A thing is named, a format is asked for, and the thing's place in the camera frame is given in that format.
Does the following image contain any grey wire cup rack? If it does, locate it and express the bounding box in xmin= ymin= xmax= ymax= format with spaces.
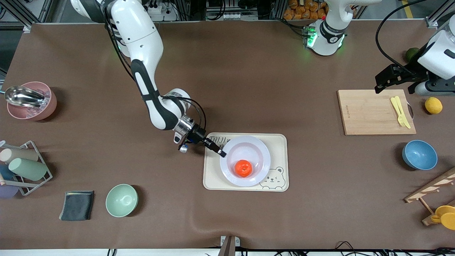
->
xmin=0 ymin=140 xmax=53 ymax=196

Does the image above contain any wooden cutting board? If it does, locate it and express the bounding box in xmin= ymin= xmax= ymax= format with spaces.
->
xmin=337 ymin=89 xmax=417 ymax=136

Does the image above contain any aluminium frame post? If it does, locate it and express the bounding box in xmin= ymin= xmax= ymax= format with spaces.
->
xmin=425 ymin=0 xmax=455 ymax=29
xmin=0 ymin=0 xmax=54 ymax=33

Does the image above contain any white power strip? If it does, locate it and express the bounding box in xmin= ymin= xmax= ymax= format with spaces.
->
xmin=146 ymin=0 xmax=178 ymax=21

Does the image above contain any yellow plastic fork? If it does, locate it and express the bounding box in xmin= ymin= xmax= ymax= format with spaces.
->
xmin=390 ymin=97 xmax=407 ymax=128

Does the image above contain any yellow lemon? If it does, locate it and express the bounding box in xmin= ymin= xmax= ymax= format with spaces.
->
xmin=425 ymin=97 xmax=443 ymax=114

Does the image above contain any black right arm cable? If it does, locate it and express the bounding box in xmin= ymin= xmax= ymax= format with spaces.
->
xmin=160 ymin=94 xmax=207 ymax=133

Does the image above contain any shiny metal scoop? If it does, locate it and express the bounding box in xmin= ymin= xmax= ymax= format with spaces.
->
xmin=0 ymin=86 xmax=47 ymax=108

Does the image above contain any crate of orange fruit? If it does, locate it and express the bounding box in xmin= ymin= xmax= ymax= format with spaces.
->
xmin=283 ymin=0 xmax=329 ymax=21

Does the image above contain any blue cup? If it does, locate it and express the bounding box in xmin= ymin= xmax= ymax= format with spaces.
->
xmin=0 ymin=164 xmax=15 ymax=181

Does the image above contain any cream bear print tray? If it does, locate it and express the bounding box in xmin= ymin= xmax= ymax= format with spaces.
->
xmin=203 ymin=133 xmax=289 ymax=192

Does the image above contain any grey metal camera bracket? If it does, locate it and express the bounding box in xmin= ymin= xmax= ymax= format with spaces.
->
xmin=218 ymin=235 xmax=240 ymax=256

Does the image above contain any beige cup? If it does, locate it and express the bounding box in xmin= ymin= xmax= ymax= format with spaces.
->
xmin=0 ymin=148 xmax=39 ymax=164

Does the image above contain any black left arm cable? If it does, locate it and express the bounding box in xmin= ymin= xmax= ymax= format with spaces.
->
xmin=376 ymin=0 xmax=429 ymax=77

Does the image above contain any mint green bowl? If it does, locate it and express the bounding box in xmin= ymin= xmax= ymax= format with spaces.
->
xmin=106 ymin=184 xmax=138 ymax=218

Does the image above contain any orange mandarin fruit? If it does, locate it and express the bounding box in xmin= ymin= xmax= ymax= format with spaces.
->
xmin=235 ymin=160 xmax=253 ymax=177

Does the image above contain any blue bowl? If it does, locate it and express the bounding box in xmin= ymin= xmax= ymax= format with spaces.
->
xmin=402 ymin=140 xmax=438 ymax=171

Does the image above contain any white socket bar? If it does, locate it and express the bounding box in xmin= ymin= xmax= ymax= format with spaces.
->
xmin=220 ymin=12 xmax=258 ymax=21

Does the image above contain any pink bowl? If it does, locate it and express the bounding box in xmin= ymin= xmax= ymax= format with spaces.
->
xmin=7 ymin=81 xmax=57 ymax=121

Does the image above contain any purple cup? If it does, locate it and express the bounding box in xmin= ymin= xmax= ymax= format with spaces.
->
xmin=0 ymin=185 xmax=19 ymax=199

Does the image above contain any pale lilac round plate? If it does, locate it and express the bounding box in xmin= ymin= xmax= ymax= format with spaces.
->
xmin=219 ymin=135 xmax=271 ymax=187

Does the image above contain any wooden drying rack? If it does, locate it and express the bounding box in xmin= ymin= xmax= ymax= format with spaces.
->
xmin=405 ymin=167 xmax=455 ymax=226

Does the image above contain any yellow plastic cup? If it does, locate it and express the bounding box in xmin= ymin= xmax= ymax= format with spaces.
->
xmin=431 ymin=205 xmax=455 ymax=230

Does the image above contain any pale green cup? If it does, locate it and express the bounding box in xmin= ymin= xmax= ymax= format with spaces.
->
xmin=8 ymin=158 xmax=48 ymax=181

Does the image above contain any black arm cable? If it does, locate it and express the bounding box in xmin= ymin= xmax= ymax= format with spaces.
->
xmin=376 ymin=0 xmax=429 ymax=77
xmin=160 ymin=94 xmax=207 ymax=133

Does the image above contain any brown table mat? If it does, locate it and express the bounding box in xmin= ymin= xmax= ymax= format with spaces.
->
xmin=0 ymin=20 xmax=455 ymax=250

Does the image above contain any dark grey folded cloth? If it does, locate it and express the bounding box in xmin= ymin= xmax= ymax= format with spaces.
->
xmin=59 ymin=191 xmax=95 ymax=222

